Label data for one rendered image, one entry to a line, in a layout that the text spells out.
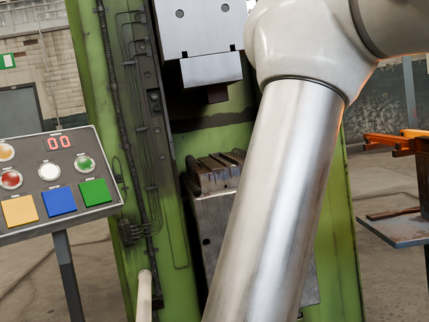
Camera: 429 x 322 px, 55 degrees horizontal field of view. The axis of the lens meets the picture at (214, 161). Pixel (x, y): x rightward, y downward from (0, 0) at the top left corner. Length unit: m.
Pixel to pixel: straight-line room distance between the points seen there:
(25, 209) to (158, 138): 0.55
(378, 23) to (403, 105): 7.65
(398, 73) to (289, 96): 7.63
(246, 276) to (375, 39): 0.28
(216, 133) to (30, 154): 0.89
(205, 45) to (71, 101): 6.36
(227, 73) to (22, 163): 0.68
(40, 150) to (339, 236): 1.15
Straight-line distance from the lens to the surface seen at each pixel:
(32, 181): 1.22
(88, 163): 1.26
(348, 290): 1.83
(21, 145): 1.27
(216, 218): 1.35
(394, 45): 0.49
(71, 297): 1.39
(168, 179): 1.51
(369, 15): 0.47
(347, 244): 1.76
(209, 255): 1.38
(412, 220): 1.45
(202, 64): 1.37
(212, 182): 1.38
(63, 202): 1.19
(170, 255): 1.57
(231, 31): 1.40
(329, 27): 0.49
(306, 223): 0.45
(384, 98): 7.97
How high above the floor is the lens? 1.19
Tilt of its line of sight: 7 degrees down
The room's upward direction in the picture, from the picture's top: 9 degrees counter-clockwise
